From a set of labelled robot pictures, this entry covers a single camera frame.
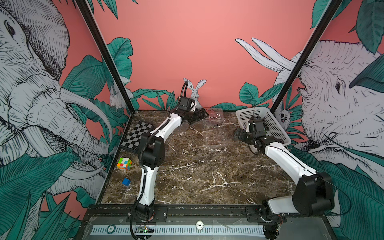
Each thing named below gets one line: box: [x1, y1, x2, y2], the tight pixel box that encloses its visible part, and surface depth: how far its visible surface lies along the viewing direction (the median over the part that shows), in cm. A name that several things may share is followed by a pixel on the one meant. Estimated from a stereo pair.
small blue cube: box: [122, 178, 131, 187], surface depth 85 cm
